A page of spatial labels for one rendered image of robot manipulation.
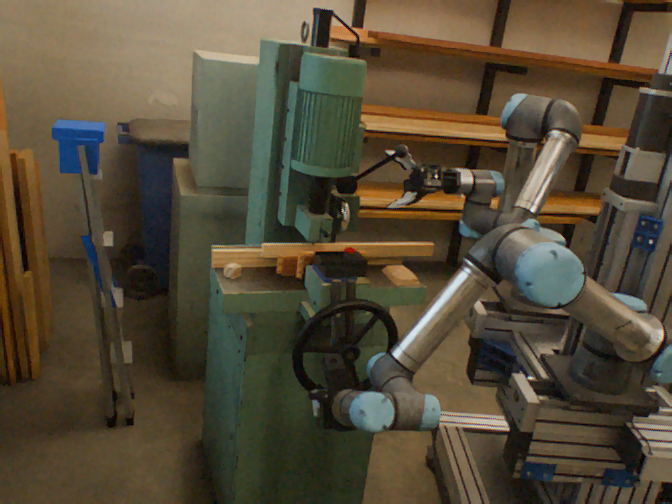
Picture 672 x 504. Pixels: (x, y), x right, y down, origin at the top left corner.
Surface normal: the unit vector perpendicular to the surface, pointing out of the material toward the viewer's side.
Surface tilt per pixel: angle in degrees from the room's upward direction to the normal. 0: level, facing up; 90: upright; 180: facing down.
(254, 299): 90
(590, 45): 90
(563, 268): 86
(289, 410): 90
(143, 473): 0
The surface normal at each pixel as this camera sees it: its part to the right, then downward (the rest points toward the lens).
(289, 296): 0.35, 0.36
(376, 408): 0.36, -0.15
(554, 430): 0.04, 0.35
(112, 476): 0.13, -0.93
